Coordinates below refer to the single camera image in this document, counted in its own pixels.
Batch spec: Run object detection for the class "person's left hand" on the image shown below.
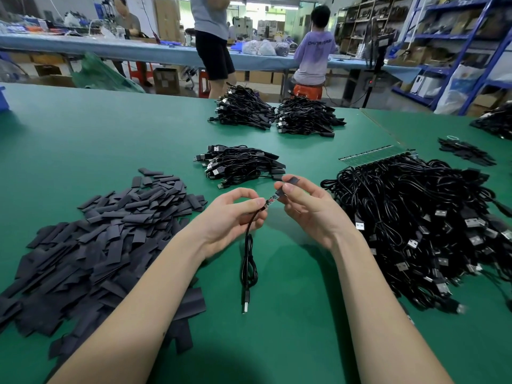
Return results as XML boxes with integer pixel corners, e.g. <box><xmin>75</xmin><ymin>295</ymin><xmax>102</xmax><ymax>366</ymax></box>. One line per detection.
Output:
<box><xmin>188</xmin><ymin>188</ymin><xmax>269</xmax><ymax>259</ymax></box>

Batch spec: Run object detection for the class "person's right hand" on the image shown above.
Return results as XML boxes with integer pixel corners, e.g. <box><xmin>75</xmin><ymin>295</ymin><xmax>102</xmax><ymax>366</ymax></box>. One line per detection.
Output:
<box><xmin>274</xmin><ymin>175</ymin><xmax>361</xmax><ymax>253</ymax></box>

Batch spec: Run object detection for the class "black usb cable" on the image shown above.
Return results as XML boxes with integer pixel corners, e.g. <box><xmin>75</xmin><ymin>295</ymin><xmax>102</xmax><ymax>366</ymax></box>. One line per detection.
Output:
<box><xmin>240</xmin><ymin>191</ymin><xmax>281</xmax><ymax>315</ymax></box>

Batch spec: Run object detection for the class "heap of finished black cables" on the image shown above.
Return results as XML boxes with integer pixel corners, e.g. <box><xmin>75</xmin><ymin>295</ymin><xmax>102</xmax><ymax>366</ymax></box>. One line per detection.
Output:
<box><xmin>194</xmin><ymin>143</ymin><xmax>287</xmax><ymax>189</ymax></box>

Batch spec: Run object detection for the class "bundle of black cables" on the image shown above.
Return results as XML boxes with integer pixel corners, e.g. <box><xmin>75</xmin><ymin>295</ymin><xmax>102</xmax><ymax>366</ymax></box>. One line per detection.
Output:
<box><xmin>275</xmin><ymin>95</ymin><xmax>347</xmax><ymax>138</ymax></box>
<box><xmin>209</xmin><ymin>84</ymin><xmax>277</xmax><ymax>130</ymax></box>

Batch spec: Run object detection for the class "large pile of black cables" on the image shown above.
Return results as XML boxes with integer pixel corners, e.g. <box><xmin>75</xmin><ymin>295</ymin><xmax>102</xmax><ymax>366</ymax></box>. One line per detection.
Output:
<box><xmin>320</xmin><ymin>153</ymin><xmax>512</xmax><ymax>317</ymax></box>

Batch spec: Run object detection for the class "pile of black sleeve strips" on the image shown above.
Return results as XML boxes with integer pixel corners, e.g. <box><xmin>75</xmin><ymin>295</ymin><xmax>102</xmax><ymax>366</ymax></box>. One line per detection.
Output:
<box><xmin>0</xmin><ymin>167</ymin><xmax>209</xmax><ymax>373</ymax></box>

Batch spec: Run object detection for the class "small bundle of cables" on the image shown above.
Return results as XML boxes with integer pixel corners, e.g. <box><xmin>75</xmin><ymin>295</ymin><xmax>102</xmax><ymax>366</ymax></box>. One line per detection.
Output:
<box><xmin>437</xmin><ymin>137</ymin><xmax>498</xmax><ymax>167</ymax></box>

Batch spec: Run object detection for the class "huge heap of black cables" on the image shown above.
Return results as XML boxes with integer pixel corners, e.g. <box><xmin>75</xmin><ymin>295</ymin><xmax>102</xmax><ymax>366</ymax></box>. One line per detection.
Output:
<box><xmin>470</xmin><ymin>103</ymin><xmax>512</xmax><ymax>141</ymax></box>

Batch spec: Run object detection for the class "person's left forearm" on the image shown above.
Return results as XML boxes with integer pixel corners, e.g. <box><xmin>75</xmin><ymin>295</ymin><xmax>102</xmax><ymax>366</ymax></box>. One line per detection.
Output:
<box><xmin>48</xmin><ymin>230</ymin><xmax>217</xmax><ymax>384</ymax></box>

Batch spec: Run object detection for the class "person's right forearm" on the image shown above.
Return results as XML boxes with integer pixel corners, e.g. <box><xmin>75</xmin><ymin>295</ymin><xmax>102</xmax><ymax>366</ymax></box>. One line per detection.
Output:
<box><xmin>332</xmin><ymin>231</ymin><xmax>453</xmax><ymax>384</ymax></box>

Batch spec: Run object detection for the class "orange plastic stool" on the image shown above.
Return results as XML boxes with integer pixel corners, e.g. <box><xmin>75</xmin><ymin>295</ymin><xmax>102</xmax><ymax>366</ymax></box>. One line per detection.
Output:
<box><xmin>292</xmin><ymin>84</ymin><xmax>324</xmax><ymax>101</ymax></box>

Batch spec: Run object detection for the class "small upright cardboard box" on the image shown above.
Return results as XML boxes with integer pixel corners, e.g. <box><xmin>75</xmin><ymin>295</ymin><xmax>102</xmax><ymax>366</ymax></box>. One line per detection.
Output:
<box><xmin>154</xmin><ymin>66</ymin><xmax>181</xmax><ymax>95</ymax></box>

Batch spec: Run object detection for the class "black tripod stand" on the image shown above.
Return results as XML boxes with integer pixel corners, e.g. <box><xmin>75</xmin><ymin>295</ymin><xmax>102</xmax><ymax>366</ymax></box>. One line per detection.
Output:
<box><xmin>344</xmin><ymin>23</ymin><xmax>397</xmax><ymax>109</ymax></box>

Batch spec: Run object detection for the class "white plastic bag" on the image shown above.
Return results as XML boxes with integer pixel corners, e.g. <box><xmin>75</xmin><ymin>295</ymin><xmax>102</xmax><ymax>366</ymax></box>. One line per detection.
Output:
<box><xmin>434</xmin><ymin>66</ymin><xmax>485</xmax><ymax>115</ymax></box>

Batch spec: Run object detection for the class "green plastic bag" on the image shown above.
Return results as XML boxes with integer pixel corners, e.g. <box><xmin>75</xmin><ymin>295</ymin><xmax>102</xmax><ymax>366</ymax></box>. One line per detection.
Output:
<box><xmin>72</xmin><ymin>52</ymin><xmax>147</xmax><ymax>93</ymax></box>

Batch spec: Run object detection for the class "dark storage shelf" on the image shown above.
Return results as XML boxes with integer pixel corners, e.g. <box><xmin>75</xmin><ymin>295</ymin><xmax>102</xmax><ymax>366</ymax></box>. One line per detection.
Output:
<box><xmin>336</xmin><ymin>0</ymin><xmax>401</xmax><ymax>57</ymax></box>

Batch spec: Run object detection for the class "long blue work table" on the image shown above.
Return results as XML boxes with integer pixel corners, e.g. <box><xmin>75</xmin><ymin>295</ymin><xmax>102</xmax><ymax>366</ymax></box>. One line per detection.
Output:
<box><xmin>0</xmin><ymin>33</ymin><xmax>421</xmax><ymax>83</ymax></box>

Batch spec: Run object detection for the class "open cardboard box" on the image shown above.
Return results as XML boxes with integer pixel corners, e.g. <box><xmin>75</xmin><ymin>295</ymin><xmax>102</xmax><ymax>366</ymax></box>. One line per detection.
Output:
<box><xmin>28</xmin><ymin>74</ymin><xmax>77</xmax><ymax>87</ymax></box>

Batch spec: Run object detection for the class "blue metal shelving rack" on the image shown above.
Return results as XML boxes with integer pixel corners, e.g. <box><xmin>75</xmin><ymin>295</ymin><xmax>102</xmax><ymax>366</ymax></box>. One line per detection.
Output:
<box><xmin>390</xmin><ymin>0</ymin><xmax>512</xmax><ymax>117</ymax></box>

